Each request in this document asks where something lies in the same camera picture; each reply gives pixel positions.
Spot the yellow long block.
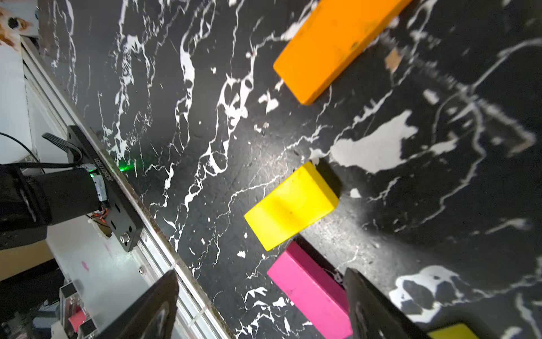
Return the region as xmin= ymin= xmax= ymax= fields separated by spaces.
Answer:
xmin=428 ymin=323 xmax=478 ymax=339

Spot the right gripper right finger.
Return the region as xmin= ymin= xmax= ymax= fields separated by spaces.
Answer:
xmin=343 ymin=268 xmax=429 ymax=338

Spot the orange long block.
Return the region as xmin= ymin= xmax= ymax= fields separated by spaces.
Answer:
xmin=273 ymin=0 xmax=410 ymax=105

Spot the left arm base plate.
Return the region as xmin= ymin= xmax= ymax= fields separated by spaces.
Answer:
xmin=68 ymin=125 xmax=144 ymax=252

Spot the magenta block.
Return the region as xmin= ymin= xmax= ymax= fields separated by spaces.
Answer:
xmin=268 ymin=242 xmax=353 ymax=338

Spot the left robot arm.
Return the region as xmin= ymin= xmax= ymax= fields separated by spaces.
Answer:
xmin=1 ymin=165 xmax=105 ymax=250

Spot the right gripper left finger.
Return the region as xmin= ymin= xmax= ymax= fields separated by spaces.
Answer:
xmin=97 ymin=270 xmax=179 ymax=339

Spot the small yellow block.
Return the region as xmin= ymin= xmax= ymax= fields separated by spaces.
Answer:
xmin=244 ymin=161 xmax=339 ymax=251

